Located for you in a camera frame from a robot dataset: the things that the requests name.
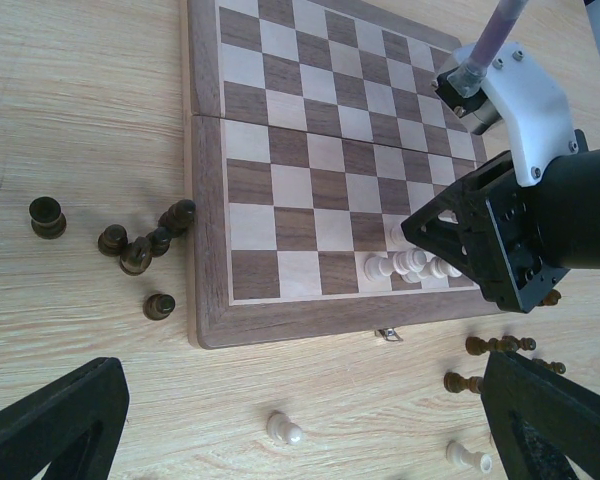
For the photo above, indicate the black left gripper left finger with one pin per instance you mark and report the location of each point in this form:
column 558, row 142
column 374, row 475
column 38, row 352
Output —
column 70, row 428

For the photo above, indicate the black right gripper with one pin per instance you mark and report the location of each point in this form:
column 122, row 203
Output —
column 471, row 225

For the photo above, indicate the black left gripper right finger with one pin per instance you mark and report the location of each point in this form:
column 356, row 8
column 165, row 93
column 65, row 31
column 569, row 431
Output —
column 541, row 422

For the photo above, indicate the white chess queen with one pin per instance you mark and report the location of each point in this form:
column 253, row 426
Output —
column 409, row 264

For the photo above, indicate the white chess piece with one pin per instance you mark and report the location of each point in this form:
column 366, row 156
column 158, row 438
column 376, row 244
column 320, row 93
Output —
column 439, row 268
column 394, row 236
column 281, row 429
column 458, row 455

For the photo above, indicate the dark chess piece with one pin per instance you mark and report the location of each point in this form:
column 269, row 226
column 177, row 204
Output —
column 524, row 344
column 476, row 346
column 112, row 240
column 553, row 366
column 455, row 383
column 158, row 306
column 178, row 217
column 160, row 240
column 136, row 257
column 551, row 299

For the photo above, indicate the wooden chess board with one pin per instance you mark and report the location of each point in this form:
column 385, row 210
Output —
column 305, row 122

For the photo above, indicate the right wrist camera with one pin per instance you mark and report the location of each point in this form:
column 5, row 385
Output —
column 519, row 93

